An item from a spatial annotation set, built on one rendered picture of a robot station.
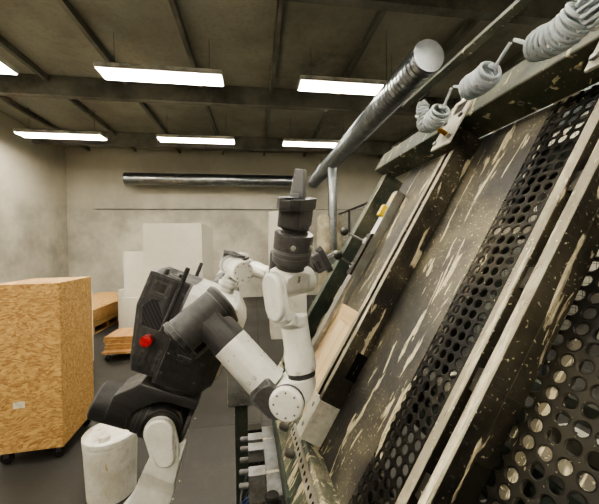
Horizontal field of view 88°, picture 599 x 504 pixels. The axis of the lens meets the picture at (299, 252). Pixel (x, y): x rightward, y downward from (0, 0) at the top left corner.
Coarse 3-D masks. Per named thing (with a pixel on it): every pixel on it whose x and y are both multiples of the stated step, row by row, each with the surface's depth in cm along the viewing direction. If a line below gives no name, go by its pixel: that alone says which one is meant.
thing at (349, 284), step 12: (396, 192) 136; (396, 204) 136; (384, 216) 135; (384, 228) 135; (372, 240) 134; (372, 252) 134; (360, 264) 133; (348, 276) 135; (360, 276) 133; (348, 288) 132; (336, 300) 133; (336, 312) 132; (324, 324) 131
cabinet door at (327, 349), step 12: (348, 312) 121; (336, 324) 126; (348, 324) 115; (324, 336) 130; (336, 336) 120; (324, 348) 124; (336, 348) 114; (324, 360) 118; (324, 372) 113; (312, 396) 112
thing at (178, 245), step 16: (144, 224) 330; (160, 224) 332; (176, 224) 334; (192, 224) 337; (144, 240) 330; (160, 240) 332; (176, 240) 334; (192, 240) 337; (208, 240) 388; (144, 256) 330; (160, 256) 332; (176, 256) 335; (192, 256) 337; (208, 256) 386; (144, 272) 330; (192, 272) 337; (208, 272) 384
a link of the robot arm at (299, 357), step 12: (288, 336) 70; (300, 336) 70; (288, 348) 71; (300, 348) 70; (312, 348) 73; (288, 360) 71; (300, 360) 70; (312, 360) 71; (288, 372) 71; (300, 372) 70; (312, 372) 71; (300, 384) 69; (312, 384) 71
